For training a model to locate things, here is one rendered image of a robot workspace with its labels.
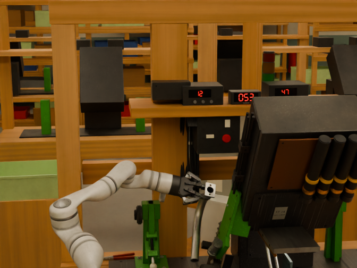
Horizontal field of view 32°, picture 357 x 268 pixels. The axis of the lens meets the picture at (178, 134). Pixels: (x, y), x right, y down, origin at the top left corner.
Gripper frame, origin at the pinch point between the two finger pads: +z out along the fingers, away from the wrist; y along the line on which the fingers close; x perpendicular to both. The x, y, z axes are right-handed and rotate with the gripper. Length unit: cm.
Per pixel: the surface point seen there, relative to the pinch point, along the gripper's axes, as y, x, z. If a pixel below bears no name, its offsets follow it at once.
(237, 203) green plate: -8.0, -11.4, 8.7
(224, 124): 27.0, -7.4, 2.8
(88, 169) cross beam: 15, 31, -43
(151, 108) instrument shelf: 25.6, -7.9, -26.6
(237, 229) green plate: -14.2, -3.8, 11.8
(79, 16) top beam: 53, -17, -61
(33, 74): 560, 735, -144
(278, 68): 648, 652, 289
